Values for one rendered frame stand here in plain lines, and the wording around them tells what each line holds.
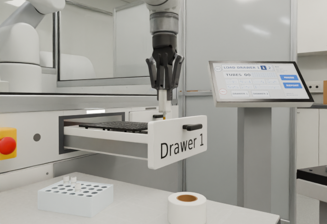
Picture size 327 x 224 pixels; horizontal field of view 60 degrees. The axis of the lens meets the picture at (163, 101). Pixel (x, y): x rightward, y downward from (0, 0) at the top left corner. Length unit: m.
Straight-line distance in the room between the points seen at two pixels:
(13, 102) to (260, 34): 2.03
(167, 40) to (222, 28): 1.80
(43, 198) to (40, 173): 0.24
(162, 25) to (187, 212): 0.54
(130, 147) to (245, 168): 1.06
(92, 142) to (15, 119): 0.20
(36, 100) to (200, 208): 0.53
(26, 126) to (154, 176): 0.65
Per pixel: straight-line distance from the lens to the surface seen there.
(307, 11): 4.13
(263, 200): 1.77
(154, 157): 0.66
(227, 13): 2.64
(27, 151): 0.84
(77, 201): 0.59
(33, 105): 0.83
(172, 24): 0.87
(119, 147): 0.74
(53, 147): 0.88
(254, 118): 1.66
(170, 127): 0.70
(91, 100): 0.96
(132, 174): 1.15
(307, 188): 0.87
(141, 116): 1.13
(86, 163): 0.97
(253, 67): 1.72
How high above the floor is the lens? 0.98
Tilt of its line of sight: 1 degrees down
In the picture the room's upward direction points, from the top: straight up
